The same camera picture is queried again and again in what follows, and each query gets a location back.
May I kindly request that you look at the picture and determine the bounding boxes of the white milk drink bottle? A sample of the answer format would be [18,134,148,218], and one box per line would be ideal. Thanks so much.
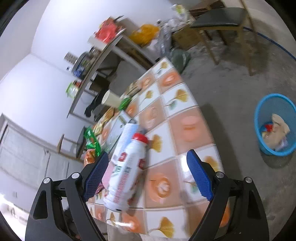
[104,133,149,211]

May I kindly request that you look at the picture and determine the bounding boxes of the brown paper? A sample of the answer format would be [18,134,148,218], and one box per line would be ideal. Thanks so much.
[261,113,290,150]

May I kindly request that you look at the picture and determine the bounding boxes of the red plastic wrapper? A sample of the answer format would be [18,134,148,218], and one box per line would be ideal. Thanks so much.
[264,123,273,132]

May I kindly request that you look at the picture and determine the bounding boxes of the blue mesh trash basket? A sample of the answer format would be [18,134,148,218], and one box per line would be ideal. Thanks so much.
[254,93,295,157]

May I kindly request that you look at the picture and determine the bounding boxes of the patterned tile tablecloth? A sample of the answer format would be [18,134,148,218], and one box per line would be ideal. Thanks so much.
[87,58,223,239]

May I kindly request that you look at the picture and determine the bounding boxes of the green snack bag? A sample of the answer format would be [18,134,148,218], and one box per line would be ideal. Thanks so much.
[84,126,101,157]

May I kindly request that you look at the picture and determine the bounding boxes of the white black product box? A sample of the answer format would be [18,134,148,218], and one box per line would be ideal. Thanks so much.
[103,114,137,153]

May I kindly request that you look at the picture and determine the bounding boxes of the white paper cup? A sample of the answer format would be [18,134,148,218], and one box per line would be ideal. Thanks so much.
[101,90,121,108]

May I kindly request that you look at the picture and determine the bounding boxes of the small green candy wrapper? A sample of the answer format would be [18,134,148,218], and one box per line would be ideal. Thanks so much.
[118,97,132,110]

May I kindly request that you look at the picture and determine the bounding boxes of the cardboard box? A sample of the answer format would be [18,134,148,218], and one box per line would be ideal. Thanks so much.
[172,25,202,50]

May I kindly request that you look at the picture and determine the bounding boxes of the red plastic bag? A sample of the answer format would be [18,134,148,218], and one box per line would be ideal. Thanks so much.
[95,19,122,44]

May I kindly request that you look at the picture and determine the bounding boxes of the wooden chair dark seat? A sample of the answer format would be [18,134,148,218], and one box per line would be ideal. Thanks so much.
[189,1,259,76]

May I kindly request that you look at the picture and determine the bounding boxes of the orange plastic bag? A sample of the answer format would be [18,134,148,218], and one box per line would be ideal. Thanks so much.
[128,24,159,47]

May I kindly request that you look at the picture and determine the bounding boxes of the white metal frame desk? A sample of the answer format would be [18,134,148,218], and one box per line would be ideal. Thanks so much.
[67,27,160,119]

